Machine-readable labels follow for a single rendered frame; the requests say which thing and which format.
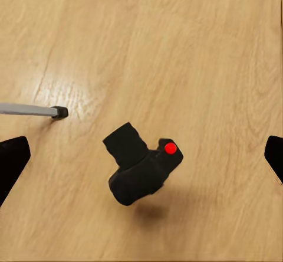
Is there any camera tripod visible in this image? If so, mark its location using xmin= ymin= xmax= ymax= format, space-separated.
xmin=0 ymin=102 xmax=67 ymax=119

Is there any digital camera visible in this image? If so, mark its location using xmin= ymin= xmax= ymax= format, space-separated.
xmin=102 ymin=122 xmax=183 ymax=206

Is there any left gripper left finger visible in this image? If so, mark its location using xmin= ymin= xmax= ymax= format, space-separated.
xmin=0 ymin=136 xmax=31 ymax=206

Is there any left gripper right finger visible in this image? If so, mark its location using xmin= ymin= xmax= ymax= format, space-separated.
xmin=264 ymin=135 xmax=283 ymax=183

